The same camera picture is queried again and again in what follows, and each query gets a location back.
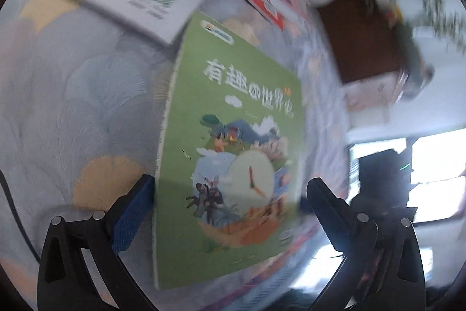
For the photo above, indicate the window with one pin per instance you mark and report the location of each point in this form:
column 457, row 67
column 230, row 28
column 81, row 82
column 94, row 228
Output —
column 437, row 158

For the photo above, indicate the printed blanket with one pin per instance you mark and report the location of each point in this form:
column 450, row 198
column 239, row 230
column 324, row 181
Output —
column 72, row 96

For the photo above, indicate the brown wooden desk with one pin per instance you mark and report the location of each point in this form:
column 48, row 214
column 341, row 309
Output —
column 356, row 37

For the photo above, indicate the light wooden drawer unit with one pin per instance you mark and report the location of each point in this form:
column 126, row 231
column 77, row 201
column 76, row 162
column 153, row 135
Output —
column 367, row 92

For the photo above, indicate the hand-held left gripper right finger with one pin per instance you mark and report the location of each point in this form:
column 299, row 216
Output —
column 327, row 209

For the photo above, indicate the dark green chair back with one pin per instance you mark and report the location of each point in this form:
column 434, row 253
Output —
column 413, row 56

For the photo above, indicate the leafy branch plant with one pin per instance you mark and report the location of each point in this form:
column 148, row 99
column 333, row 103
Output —
column 440, row 19

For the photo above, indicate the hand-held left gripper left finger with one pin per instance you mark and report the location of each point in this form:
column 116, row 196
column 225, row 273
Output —
column 134, row 212

